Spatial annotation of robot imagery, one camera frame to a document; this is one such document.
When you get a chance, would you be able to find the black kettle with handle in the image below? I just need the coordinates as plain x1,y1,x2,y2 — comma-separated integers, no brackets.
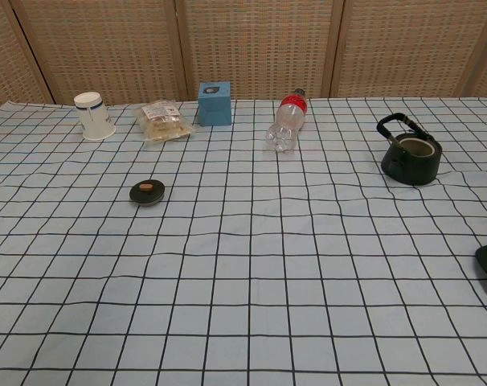
375,113,444,187

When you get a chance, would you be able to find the clear snack bag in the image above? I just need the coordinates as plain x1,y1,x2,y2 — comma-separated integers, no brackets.
132,99,198,143

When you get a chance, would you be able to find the blue cardboard box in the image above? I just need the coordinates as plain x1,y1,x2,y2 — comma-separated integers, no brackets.
197,81,233,128

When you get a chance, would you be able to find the clear bottle with red label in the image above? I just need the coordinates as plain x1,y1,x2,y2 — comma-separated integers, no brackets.
263,88,310,155

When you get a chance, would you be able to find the black lid with wooden knob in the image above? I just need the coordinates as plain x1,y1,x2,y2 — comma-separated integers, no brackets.
129,179,167,207

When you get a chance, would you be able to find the white paper cup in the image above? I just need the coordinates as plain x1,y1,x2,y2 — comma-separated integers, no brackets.
74,91,117,142

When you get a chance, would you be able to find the blue checked tablecloth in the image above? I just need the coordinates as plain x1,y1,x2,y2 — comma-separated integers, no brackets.
0,96,487,386

